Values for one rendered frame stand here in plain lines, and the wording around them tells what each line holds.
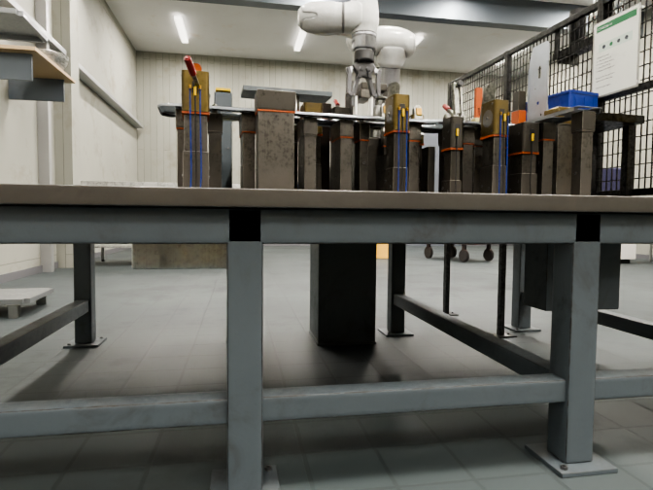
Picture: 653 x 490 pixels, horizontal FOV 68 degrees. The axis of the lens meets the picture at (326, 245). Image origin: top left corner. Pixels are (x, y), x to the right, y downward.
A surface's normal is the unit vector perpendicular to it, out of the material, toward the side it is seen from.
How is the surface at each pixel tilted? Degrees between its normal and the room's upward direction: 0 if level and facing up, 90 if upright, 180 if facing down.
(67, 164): 90
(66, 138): 90
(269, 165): 90
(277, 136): 90
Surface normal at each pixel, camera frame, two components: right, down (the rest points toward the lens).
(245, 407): 0.18, 0.05
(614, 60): -0.97, 0.00
